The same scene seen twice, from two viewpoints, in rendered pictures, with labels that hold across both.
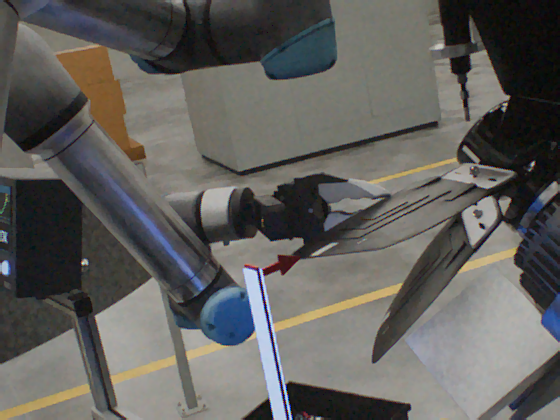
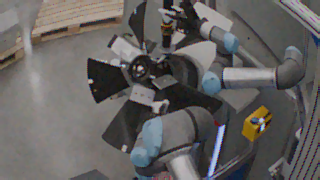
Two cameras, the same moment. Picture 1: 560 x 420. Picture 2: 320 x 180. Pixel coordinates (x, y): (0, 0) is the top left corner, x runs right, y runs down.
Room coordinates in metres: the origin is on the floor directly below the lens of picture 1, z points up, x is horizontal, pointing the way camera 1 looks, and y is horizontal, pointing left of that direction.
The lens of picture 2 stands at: (1.25, 1.63, 2.60)
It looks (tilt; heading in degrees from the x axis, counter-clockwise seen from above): 38 degrees down; 264
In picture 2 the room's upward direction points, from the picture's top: 2 degrees clockwise
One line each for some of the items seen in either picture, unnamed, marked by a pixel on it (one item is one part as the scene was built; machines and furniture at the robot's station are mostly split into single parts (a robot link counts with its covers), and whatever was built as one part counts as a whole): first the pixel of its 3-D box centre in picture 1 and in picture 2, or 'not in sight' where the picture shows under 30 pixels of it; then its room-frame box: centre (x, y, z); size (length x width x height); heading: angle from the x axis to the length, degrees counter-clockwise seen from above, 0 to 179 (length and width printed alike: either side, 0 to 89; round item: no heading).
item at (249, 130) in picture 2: not in sight; (257, 124); (0.58, -0.10, 1.02); 0.16 x 0.10 x 0.11; 34
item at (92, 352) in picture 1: (92, 352); not in sight; (1.26, 0.36, 0.96); 0.03 x 0.03 x 0.20; 34
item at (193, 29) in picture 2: not in sight; (192, 24); (0.94, -0.15, 1.53); 0.12 x 0.08 x 0.09; 134
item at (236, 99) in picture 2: not in sight; (230, 86); (0.63, -0.64, 0.85); 0.36 x 0.24 x 0.03; 124
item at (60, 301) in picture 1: (56, 293); not in sight; (1.35, 0.41, 1.04); 0.24 x 0.03 x 0.03; 34
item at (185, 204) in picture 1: (177, 222); (142, 153); (1.14, 0.16, 1.17); 0.11 x 0.08 x 0.09; 71
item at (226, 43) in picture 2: not in sight; (224, 40); (0.83, -0.04, 1.53); 0.11 x 0.08 x 0.09; 134
